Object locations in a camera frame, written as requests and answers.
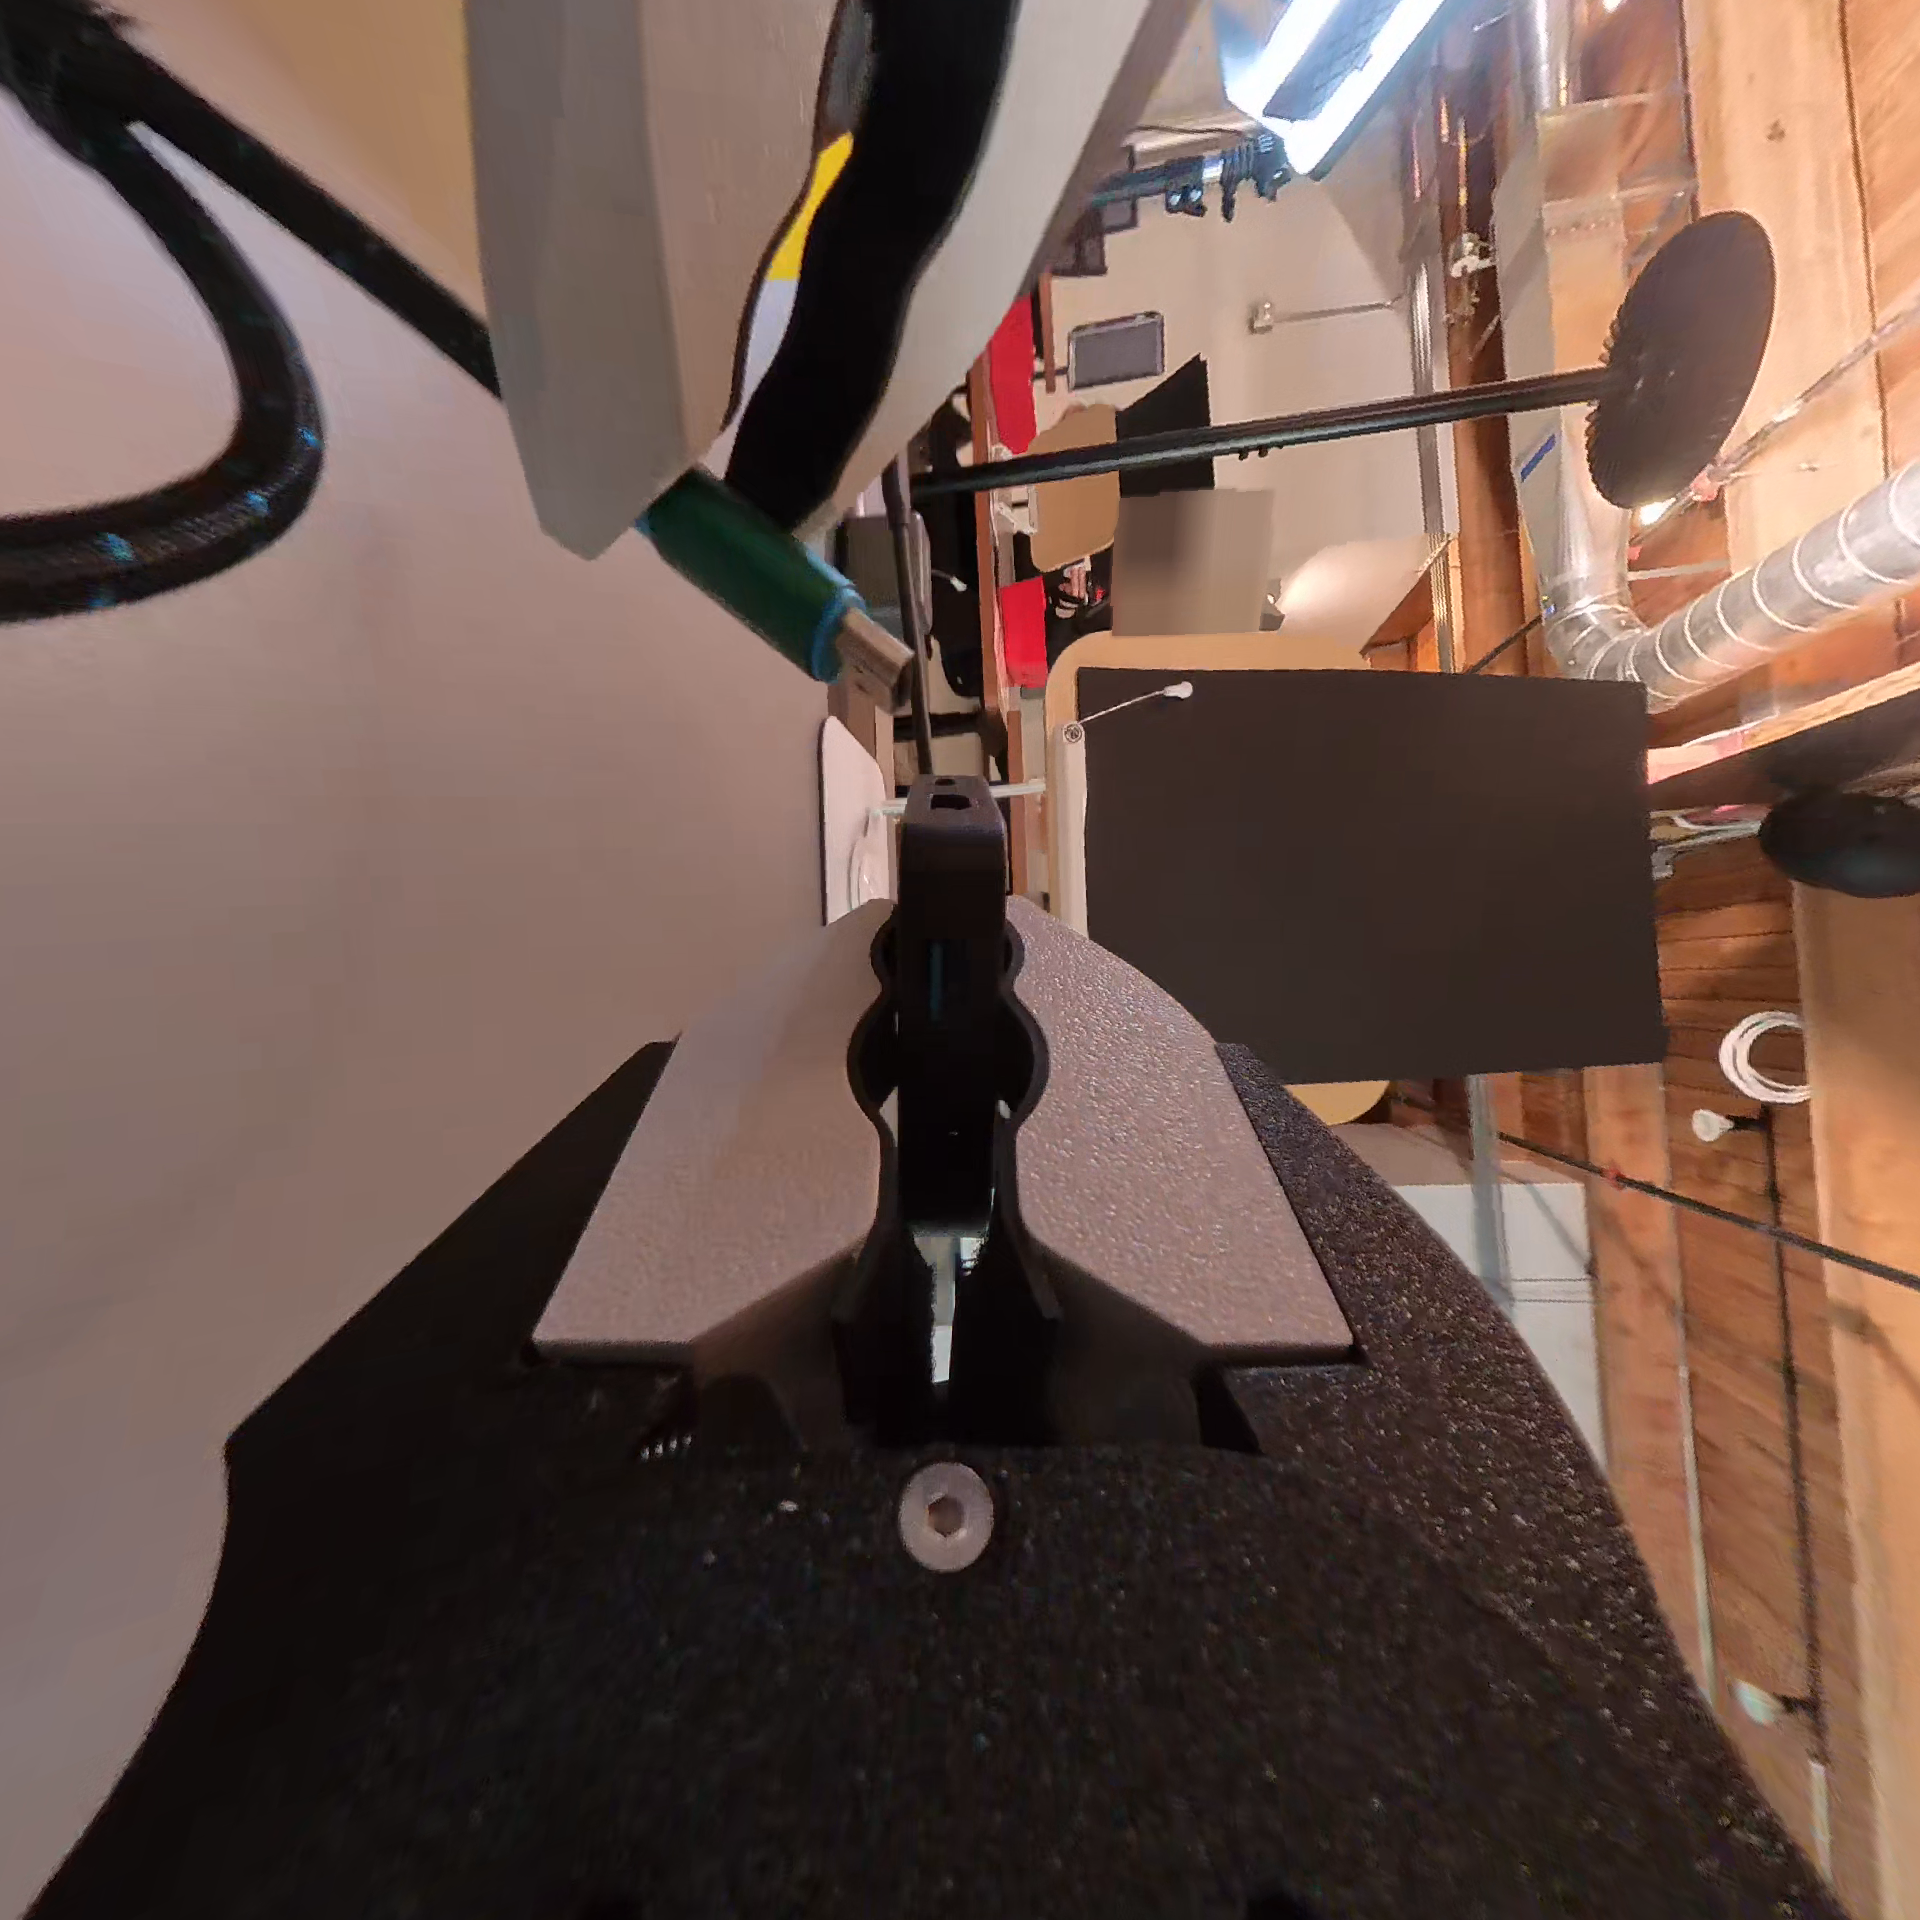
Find black ceiling lamp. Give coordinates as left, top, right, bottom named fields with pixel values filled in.
left=1757, top=790, right=1920, bottom=902

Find black hub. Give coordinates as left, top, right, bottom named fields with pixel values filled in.
left=896, top=775, right=1010, bottom=1224

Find black braided cable green plugs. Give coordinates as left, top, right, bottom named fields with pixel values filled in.
left=0, top=0, right=917, bottom=704

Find black pole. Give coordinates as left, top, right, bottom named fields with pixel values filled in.
left=907, top=210, right=1780, bottom=509

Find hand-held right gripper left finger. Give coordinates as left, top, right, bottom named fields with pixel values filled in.
left=529, top=901, right=942, bottom=1444

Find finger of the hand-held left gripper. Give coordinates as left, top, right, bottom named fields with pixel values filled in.
left=728, top=0, right=1204, bottom=537
left=464, top=0, right=904, bottom=559

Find smooth black hub cable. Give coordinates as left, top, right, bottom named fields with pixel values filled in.
left=883, top=456, right=940, bottom=784

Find silver air duct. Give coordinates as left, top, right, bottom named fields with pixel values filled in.
left=1544, top=461, right=1920, bottom=711

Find black sheet wooden board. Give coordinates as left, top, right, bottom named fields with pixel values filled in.
left=1044, top=631, right=1670, bottom=1122

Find studio light panel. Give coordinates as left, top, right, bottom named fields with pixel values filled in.
left=1218, top=0, right=1453, bottom=178

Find plain wooden board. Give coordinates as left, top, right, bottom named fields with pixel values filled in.
left=1027, top=401, right=1124, bottom=576

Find white cable coil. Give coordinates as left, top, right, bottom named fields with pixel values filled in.
left=1717, top=1007, right=1813, bottom=1106

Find black light stand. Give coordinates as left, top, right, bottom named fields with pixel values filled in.
left=1089, top=134, right=1292, bottom=225

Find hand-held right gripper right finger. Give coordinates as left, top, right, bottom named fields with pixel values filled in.
left=948, top=895, right=1362, bottom=1444

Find small framed screen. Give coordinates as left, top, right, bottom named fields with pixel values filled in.
left=1067, top=311, right=1169, bottom=388

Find grey desk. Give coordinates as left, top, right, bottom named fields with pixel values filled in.
left=0, top=0, right=905, bottom=1913

